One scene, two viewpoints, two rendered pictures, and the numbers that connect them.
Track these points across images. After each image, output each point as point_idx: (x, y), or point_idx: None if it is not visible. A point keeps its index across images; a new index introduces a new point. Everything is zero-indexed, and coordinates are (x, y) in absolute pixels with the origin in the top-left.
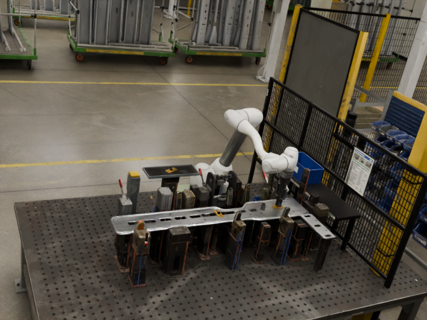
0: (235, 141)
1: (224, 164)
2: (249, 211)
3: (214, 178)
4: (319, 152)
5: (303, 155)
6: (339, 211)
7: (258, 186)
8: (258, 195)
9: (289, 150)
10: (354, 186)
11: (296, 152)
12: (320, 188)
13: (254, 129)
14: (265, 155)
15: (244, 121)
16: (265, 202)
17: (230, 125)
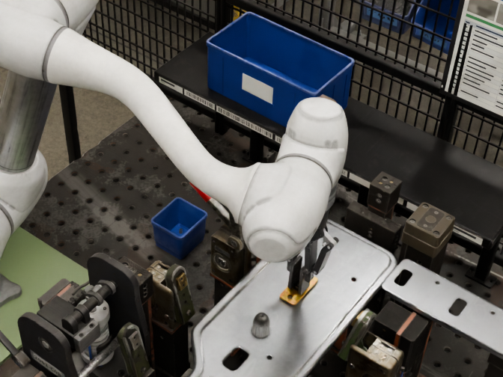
0: (33, 93)
1: (18, 166)
2: (230, 375)
3: (62, 341)
4: (312, 1)
5: (253, 22)
6: (476, 202)
7: (127, 143)
8: (149, 185)
9: (317, 126)
10: (489, 102)
11: (343, 120)
12: (362, 125)
13: (117, 59)
14: (237, 188)
15: (63, 42)
16: (250, 292)
17: (7, 69)
